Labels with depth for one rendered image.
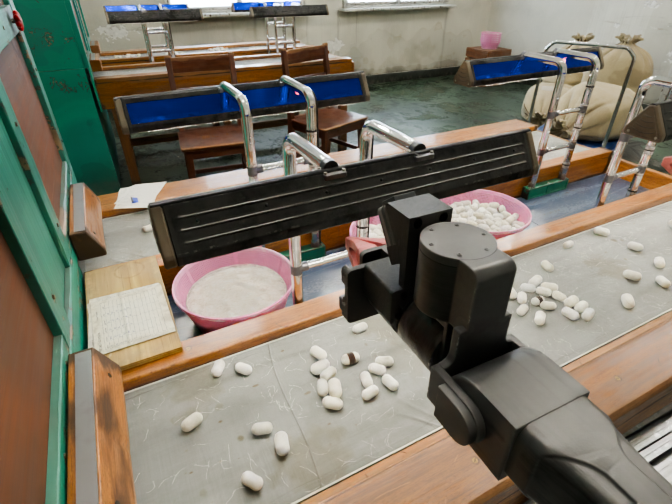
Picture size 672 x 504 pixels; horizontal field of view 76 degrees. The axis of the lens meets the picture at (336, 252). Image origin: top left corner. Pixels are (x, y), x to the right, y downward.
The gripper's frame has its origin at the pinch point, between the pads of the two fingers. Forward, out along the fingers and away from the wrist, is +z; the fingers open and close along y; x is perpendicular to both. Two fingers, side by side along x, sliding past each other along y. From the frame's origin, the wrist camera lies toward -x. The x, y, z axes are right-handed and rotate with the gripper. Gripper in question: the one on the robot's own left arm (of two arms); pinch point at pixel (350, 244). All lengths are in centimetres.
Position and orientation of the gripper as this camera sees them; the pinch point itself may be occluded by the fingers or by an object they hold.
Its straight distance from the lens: 50.9
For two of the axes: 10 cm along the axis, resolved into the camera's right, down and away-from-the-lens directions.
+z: -4.3, -4.7, 7.7
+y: -9.0, 2.4, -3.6
